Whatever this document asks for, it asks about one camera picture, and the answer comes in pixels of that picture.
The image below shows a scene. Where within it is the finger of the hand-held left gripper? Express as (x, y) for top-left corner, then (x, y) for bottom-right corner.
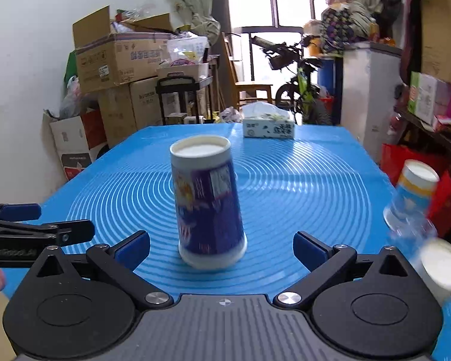
(0, 202), (42, 222)
(0, 218), (96, 247)

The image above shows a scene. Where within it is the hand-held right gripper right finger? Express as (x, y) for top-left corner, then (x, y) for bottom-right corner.
(272, 230), (419, 310)

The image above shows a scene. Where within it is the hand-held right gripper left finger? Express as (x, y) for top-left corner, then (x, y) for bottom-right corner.
(29, 230), (174, 311)

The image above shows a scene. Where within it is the purple printed paper cup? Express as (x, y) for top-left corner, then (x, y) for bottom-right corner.
(169, 134), (248, 270)

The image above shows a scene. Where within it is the yellow and blue paper cup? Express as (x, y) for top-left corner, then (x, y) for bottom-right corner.
(382, 159), (440, 234)

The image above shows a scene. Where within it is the white paper cup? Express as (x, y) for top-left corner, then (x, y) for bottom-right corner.
(413, 238), (451, 306)

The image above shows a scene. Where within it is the blue ringed table mat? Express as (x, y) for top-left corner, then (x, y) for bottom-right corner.
(4, 122), (451, 361)

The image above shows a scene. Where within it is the white and red carton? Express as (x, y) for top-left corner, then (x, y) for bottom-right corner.
(43, 110), (109, 182)

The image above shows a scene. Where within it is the tall brown cardboard box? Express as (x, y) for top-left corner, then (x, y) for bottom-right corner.
(98, 86), (138, 148)

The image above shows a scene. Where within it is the white plastic bag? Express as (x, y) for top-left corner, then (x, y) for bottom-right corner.
(59, 76), (84, 119)

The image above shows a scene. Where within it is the white and green tissue box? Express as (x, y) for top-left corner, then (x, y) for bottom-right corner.
(242, 102), (296, 139)

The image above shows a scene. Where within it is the black and green bicycle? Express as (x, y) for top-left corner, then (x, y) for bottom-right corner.
(251, 35), (333, 126)

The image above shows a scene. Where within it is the white chest freezer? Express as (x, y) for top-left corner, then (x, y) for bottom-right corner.
(340, 41), (405, 165)

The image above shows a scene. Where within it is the wooden chair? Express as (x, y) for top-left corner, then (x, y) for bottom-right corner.
(221, 32), (274, 110)

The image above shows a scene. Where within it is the large open cardboard box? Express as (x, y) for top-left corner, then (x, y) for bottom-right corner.
(72, 5), (174, 94)

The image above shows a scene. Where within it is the dark wooden shelf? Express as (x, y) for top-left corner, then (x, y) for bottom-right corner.
(394, 104), (451, 160)

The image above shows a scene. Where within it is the black trolley cart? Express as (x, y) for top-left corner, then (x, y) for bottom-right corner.
(155, 76), (214, 125)

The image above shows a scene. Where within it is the blue barrel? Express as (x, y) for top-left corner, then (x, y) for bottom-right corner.
(317, 57), (337, 97)

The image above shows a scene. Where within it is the white storage bin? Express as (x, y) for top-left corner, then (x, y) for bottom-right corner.
(156, 62), (210, 82)

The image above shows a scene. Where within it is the green and white carton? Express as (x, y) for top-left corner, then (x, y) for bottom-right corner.
(407, 71), (451, 125)

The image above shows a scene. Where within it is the floral purple bag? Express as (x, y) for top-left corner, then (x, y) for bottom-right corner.
(321, 2), (377, 54)

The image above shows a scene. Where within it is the flat cardboard box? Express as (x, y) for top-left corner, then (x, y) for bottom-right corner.
(420, 0), (451, 84)

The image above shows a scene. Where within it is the pale green curtain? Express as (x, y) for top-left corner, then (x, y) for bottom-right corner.
(158, 0), (221, 48)

